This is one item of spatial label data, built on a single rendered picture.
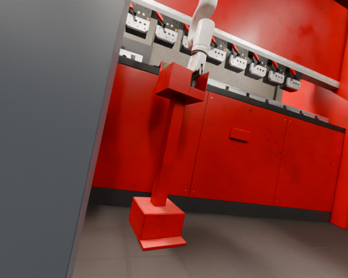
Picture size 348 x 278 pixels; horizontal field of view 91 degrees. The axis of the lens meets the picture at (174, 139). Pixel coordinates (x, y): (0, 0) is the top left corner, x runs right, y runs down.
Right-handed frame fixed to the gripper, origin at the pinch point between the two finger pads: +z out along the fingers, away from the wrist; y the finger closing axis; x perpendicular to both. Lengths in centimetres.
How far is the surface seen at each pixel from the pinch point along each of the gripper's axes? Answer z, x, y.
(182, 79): 1.4, -8.8, 6.3
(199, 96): 6.1, 1.7, 6.7
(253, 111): -3, 63, -12
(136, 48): -45, -14, -98
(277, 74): -43, 91, -21
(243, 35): -63, 53, -31
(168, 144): 31.7, -7.1, 3.9
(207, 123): 14.1, 29.3, -17.6
